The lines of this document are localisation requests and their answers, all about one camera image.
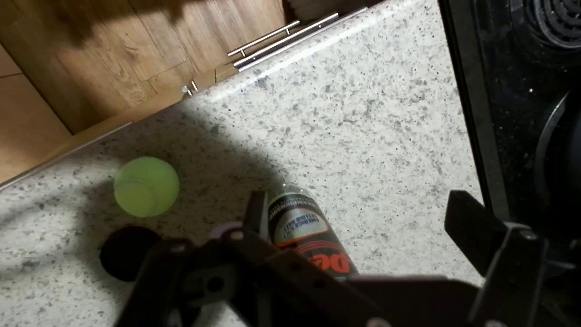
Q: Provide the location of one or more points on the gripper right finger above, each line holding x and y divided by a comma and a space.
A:
513, 263

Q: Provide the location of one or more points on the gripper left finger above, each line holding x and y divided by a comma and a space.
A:
277, 277

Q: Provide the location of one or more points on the clear tennis ball can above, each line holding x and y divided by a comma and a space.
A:
299, 227

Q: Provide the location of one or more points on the pale pink round lid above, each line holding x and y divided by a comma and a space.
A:
222, 229

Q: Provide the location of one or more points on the coil stove burner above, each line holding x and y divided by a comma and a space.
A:
565, 154
553, 20

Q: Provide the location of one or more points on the black stove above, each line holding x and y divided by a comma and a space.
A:
504, 118

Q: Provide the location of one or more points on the black round lid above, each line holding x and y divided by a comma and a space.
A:
125, 252

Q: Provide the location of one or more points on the yellow-green tennis ball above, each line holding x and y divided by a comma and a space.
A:
146, 186

